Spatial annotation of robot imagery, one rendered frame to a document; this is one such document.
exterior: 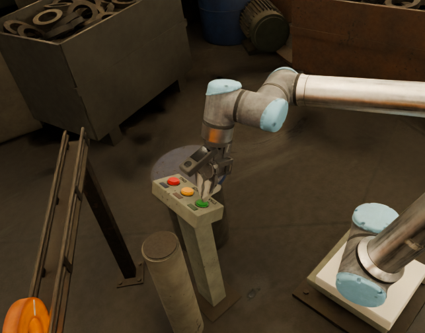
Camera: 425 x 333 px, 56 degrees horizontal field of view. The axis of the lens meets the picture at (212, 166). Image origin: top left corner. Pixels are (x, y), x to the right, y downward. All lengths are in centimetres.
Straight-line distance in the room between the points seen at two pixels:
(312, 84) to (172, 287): 76
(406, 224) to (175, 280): 70
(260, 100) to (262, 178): 118
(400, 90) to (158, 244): 81
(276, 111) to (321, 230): 101
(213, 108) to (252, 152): 130
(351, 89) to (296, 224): 99
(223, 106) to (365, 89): 37
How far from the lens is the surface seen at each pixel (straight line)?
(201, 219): 121
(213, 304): 171
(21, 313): 96
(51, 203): 126
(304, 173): 222
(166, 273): 130
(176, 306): 146
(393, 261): 125
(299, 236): 192
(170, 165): 170
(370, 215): 144
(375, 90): 110
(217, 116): 109
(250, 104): 105
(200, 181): 122
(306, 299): 171
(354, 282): 130
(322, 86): 113
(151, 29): 275
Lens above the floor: 148
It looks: 40 degrees down
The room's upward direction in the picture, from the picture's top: 10 degrees counter-clockwise
